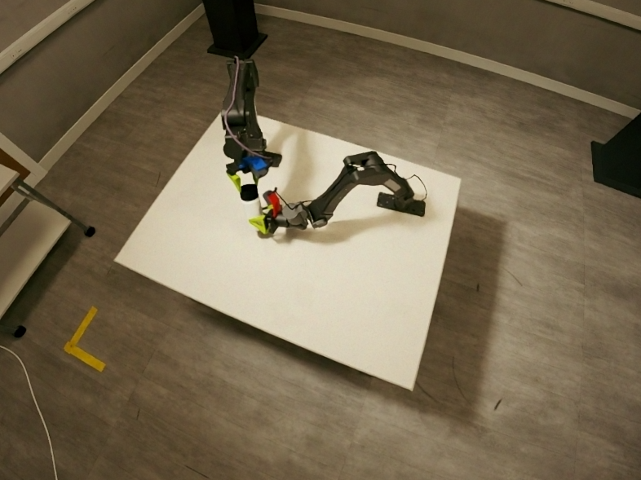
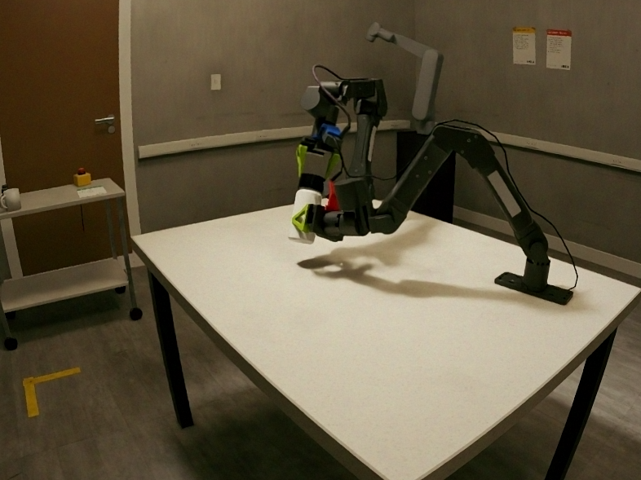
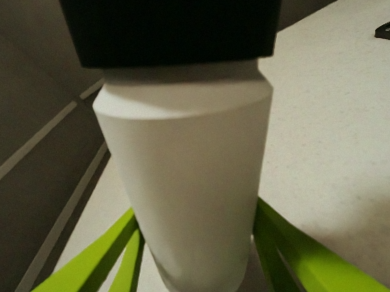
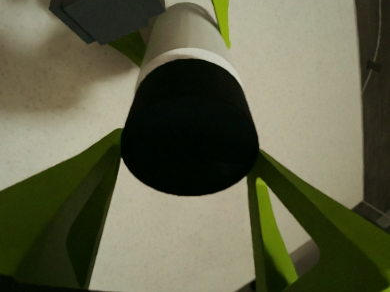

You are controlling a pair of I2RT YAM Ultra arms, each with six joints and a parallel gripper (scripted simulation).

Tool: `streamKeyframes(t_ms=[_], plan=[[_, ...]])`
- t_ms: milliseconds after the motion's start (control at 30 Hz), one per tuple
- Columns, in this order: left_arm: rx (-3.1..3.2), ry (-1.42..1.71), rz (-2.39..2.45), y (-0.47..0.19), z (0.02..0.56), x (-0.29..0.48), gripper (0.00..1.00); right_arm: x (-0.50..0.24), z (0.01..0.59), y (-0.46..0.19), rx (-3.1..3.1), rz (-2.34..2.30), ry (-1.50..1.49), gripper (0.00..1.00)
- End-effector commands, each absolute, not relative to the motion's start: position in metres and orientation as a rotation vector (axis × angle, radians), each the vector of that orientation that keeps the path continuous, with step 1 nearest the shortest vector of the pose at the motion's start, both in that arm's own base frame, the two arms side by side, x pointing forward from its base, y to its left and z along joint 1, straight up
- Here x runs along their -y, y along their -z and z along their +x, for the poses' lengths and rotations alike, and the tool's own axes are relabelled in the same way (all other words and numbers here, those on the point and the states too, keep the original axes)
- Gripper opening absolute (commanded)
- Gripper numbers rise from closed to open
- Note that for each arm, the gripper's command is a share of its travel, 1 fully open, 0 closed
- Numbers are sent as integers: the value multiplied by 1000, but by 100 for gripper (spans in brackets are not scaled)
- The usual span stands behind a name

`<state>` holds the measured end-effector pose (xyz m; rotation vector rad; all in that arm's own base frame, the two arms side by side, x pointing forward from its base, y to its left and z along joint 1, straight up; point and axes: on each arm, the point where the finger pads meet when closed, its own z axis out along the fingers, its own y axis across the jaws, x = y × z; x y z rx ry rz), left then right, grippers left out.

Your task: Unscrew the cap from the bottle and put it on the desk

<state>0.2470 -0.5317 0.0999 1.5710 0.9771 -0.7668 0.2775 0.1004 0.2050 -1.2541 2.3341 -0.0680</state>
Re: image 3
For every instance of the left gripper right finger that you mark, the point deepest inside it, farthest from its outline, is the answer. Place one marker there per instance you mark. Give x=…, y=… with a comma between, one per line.
x=317, y=267

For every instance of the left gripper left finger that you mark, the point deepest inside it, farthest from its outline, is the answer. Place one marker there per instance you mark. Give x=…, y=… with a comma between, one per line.
x=87, y=271

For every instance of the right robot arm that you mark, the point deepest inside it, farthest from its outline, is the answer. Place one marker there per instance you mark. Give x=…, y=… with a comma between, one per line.
x=383, y=31

